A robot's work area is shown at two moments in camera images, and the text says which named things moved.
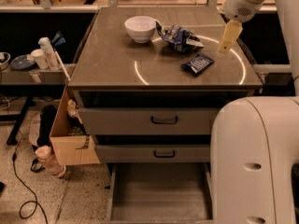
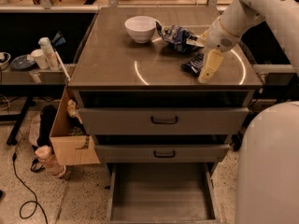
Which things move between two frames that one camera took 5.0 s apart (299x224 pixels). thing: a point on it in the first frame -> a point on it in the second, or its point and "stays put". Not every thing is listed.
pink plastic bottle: x=45 y=155 stays put
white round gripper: x=239 y=7 -> x=219 y=37
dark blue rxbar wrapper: x=197 y=64 stays put
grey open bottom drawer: x=161 y=193 stays put
